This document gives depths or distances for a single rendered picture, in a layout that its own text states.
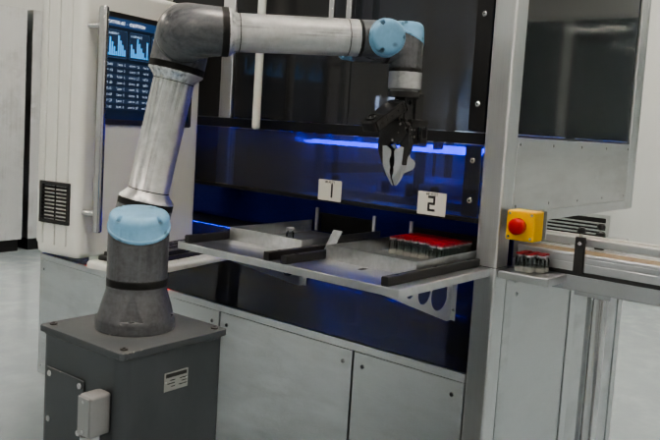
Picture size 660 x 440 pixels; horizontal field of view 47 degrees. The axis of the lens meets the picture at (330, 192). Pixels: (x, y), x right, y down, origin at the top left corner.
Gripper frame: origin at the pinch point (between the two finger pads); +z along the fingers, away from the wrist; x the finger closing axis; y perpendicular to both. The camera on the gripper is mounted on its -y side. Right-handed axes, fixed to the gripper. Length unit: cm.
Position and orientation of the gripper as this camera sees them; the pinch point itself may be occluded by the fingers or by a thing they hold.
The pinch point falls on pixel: (392, 180)
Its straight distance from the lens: 172.0
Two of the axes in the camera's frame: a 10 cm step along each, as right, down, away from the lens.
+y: 7.0, -0.2, 7.1
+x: -7.1, -1.0, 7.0
